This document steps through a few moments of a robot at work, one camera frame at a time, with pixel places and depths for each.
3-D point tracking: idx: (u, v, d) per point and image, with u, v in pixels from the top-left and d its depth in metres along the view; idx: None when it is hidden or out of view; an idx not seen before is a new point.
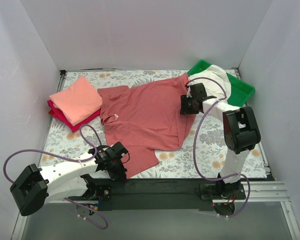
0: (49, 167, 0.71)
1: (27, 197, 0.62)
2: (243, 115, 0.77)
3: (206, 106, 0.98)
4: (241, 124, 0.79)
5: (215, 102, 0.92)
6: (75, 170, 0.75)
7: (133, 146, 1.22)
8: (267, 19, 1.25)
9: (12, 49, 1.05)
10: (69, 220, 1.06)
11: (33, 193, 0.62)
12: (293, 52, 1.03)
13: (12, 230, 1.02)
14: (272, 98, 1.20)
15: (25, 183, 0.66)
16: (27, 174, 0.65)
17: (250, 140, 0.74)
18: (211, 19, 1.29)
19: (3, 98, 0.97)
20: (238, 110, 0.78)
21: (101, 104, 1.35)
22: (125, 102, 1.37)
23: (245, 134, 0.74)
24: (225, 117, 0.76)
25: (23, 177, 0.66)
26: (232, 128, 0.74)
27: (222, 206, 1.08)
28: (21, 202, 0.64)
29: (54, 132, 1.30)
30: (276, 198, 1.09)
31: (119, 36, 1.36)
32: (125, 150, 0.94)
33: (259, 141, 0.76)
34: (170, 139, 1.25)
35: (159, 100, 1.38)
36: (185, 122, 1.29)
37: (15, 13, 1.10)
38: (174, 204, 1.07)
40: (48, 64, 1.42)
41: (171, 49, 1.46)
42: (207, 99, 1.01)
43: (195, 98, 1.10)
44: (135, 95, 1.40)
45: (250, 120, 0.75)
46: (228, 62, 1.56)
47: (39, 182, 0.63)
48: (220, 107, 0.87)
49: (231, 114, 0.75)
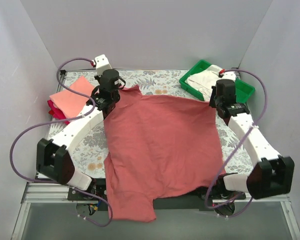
0: (59, 135, 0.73)
1: (57, 168, 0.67)
2: (280, 165, 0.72)
3: (235, 125, 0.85)
4: (274, 174, 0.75)
5: (249, 129, 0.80)
6: (84, 125, 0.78)
7: (125, 135, 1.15)
8: (267, 19, 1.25)
9: (12, 49, 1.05)
10: (70, 220, 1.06)
11: (58, 163, 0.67)
12: (293, 50, 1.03)
13: (12, 230, 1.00)
14: (272, 98, 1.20)
15: (46, 158, 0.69)
16: (43, 149, 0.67)
17: (279, 192, 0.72)
18: (211, 19, 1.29)
19: (4, 97, 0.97)
20: (276, 159, 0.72)
21: (107, 201, 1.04)
22: (133, 185, 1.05)
23: (276, 188, 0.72)
24: (258, 168, 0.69)
25: (41, 155, 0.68)
26: (265, 183, 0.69)
27: (222, 206, 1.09)
28: (52, 173, 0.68)
29: (54, 131, 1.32)
30: (275, 197, 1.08)
31: (119, 36, 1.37)
32: (114, 77, 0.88)
33: (288, 192, 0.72)
34: (174, 130, 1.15)
35: (176, 147, 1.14)
36: (186, 132, 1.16)
37: (15, 12, 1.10)
38: (173, 204, 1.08)
40: (48, 64, 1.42)
41: (171, 49, 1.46)
42: (237, 115, 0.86)
43: (230, 105, 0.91)
44: (161, 192, 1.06)
45: (287, 177, 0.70)
46: (228, 62, 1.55)
47: (58, 150, 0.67)
48: (254, 144, 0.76)
49: (267, 166, 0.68)
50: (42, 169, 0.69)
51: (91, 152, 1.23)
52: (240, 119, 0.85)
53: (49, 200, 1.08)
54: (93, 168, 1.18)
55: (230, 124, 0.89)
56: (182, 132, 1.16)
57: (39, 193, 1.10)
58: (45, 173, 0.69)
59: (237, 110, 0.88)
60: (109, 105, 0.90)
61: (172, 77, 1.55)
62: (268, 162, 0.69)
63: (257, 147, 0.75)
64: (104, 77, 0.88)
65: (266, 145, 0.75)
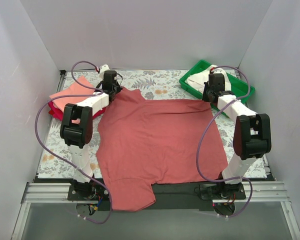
0: (81, 103, 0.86)
1: (82, 125, 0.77)
2: (258, 122, 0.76)
3: (222, 102, 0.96)
4: (254, 130, 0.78)
5: (232, 101, 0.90)
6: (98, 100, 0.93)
7: (127, 130, 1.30)
8: (267, 19, 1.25)
9: (12, 49, 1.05)
10: (70, 220, 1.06)
11: (84, 118, 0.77)
12: (293, 50, 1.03)
13: (12, 230, 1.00)
14: (272, 98, 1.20)
15: (70, 120, 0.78)
16: (70, 110, 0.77)
17: (259, 149, 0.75)
18: (211, 19, 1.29)
19: (4, 97, 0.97)
20: (253, 116, 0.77)
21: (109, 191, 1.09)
22: (133, 172, 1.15)
23: (256, 142, 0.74)
24: (237, 121, 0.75)
25: (67, 116, 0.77)
26: (244, 135, 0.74)
27: (222, 206, 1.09)
28: (77, 131, 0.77)
29: (54, 132, 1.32)
30: (275, 198, 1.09)
31: (119, 36, 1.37)
32: (114, 73, 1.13)
33: (268, 150, 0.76)
34: (170, 125, 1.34)
35: (172, 142, 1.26)
36: (182, 127, 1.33)
37: (14, 12, 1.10)
38: (174, 204, 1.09)
40: (48, 65, 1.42)
41: (171, 49, 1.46)
42: (224, 95, 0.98)
43: (219, 92, 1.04)
44: (160, 178, 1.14)
45: (264, 129, 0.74)
46: (228, 62, 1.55)
47: (84, 109, 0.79)
48: (235, 109, 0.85)
49: (245, 119, 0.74)
50: (67, 129, 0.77)
51: (91, 153, 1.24)
52: (226, 96, 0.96)
53: (49, 200, 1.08)
54: (93, 168, 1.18)
55: (219, 106, 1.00)
56: (178, 128, 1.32)
57: (39, 193, 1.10)
58: (69, 133, 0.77)
59: (224, 93, 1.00)
60: (111, 94, 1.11)
61: (172, 77, 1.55)
62: (246, 117, 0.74)
63: (238, 110, 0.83)
64: (106, 73, 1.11)
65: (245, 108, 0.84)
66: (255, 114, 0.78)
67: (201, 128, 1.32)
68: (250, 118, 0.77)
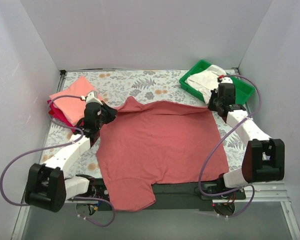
0: (51, 160, 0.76)
1: (49, 193, 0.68)
2: (271, 147, 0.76)
3: (232, 119, 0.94)
4: (266, 155, 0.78)
5: (244, 118, 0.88)
6: (74, 150, 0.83)
7: (127, 130, 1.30)
8: (267, 19, 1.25)
9: (12, 49, 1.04)
10: (70, 220, 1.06)
11: (51, 184, 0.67)
12: (293, 50, 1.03)
13: (12, 230, 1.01)
14: (272, 98, 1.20)
15: (37, 184, 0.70)
16: (36, 174, 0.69)
17: (271, 176, 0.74)
18: (211, 19, 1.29)
19: (4, 97, 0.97)
20: (267, 141, 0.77)
21: (109, 191, 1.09)
22: (133, 172, 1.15)
23: (268, 169, 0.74)
24: (249, 146, 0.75)
25: (32, 180, 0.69)
26: (255, 162, 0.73)
27: (222, 206, 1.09)
28: (43, 199, 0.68)
29: (54, 132, 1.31)
30: (276, 197, 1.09)
31: (119, 37, 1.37)
32: (96, 109, 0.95)
33: (281, 178, 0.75)
34: (170, 125, 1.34)
35: (171, 142, 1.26)
36: (182, 127, 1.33)
37: (15, 12, 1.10)
38: (174, 204, 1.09)
40: (48, 65, 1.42)
41: (171, 49, 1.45)
42: (235, 109, 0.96)
43: (229, 105, 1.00)
44: (160, 178, 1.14)
45: (277, 156, 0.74)
46: (228, 62, 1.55)
47: (52, 172, 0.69)
48: (247, 131, 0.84)
49: (257, 145, 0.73)
50: (33, 195, 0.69)
51: (91, 153, 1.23)
52: (237, 113, 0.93)
53: None
54: (93, 168, 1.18)
55: (228, 121, 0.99)
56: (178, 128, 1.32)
57: None
58: (36, 199, 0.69)
59: (234, 107, 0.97)
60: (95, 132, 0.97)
61: (172, 77, 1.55)
62: (258, 144, 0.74)
63: (250, 132, 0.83)
64: (87, 110, 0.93)
65: (258, 130, 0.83)
66: (269, 139, 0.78)
67: (201, 128, 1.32)
68: (263, 143, 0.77)
